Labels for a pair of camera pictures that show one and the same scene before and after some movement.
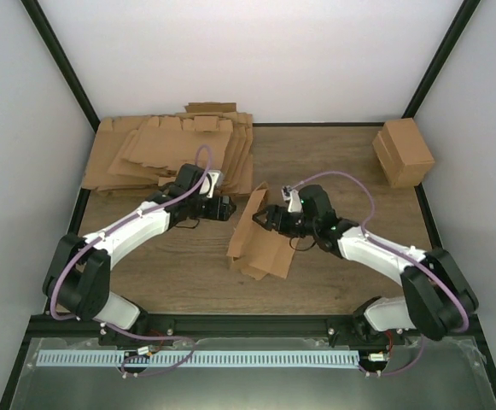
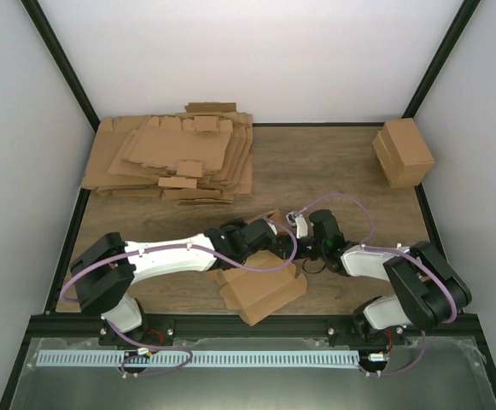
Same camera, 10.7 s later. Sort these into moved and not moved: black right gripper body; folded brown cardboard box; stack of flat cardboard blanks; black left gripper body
Moved: black left gripper body; black right gripper body
Not moved: stack of flat cardboard blanks; folded brown cardboard box
